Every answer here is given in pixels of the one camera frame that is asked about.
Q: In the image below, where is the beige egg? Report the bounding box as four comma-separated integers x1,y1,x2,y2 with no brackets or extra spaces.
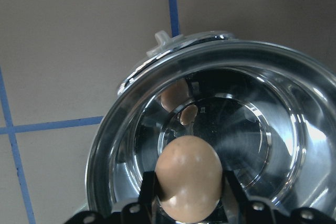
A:
155,135,223,223

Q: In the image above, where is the brown grid table mat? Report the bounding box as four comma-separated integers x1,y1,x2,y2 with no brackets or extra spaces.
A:
1,0,335,223

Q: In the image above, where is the white electric cooking pot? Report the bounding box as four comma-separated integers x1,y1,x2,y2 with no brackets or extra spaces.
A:
86,31,335,218

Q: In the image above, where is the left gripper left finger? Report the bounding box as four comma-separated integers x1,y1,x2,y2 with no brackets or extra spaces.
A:
66,171,158,223

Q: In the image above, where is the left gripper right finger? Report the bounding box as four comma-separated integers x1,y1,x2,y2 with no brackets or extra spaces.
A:
222,170,335,223

